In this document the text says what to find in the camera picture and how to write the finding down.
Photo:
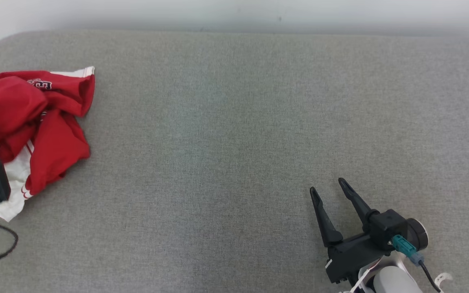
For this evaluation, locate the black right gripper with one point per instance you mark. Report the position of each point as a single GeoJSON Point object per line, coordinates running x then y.
{"type": "Point", "coordinates": [352, 254]}

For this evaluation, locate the red jersey shirt white sleeves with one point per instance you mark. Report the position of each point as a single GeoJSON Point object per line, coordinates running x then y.
{"type": "Point", "coordinates": [10, 101]}

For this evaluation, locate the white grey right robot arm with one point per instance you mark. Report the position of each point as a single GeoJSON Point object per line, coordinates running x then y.
{"type": "Point", "coordinates": [393, 280]}

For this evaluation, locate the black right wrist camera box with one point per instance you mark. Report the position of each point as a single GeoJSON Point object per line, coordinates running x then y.
{"type": "Point", "coordinates": [387, 226]}

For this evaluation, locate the teal right camera connector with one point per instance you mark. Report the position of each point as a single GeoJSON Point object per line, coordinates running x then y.
{"type": "Point", "coordinates": [405, 246]}

